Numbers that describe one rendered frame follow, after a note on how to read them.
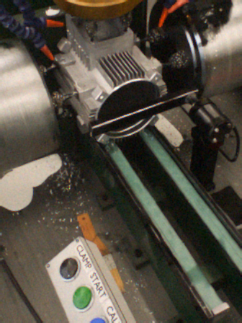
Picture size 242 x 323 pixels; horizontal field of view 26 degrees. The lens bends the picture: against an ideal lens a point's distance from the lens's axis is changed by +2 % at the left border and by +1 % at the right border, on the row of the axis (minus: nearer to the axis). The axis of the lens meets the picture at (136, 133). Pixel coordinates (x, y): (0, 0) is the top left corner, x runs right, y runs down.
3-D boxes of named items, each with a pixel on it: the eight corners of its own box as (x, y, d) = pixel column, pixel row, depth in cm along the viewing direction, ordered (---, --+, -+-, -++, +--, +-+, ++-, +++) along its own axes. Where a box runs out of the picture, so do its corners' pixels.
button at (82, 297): (75, 297, 77) (68, 295, 76) (91, 283, 77) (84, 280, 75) (83, 315, 75) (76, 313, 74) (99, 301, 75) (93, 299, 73)
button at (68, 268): (62, 268, 80) (55, 266, 79) (77, 255, 80) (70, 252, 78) (70, 285, 78) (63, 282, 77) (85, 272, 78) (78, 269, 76)
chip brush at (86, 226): (71, 219, 116) (70, 217, 115) (92, 212, 117) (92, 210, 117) (102, 303, 103) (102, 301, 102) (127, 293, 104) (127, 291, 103)
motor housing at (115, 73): (56, 99, 125) (46, 33, 112) (126, 77, 132) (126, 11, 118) (91, 155, 113) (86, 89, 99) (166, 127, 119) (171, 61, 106)
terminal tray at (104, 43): (66, 42, 116) (63, 14, 110) (109, 30, 119) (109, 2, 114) (89, 74, 108) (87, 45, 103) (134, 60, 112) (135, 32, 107)
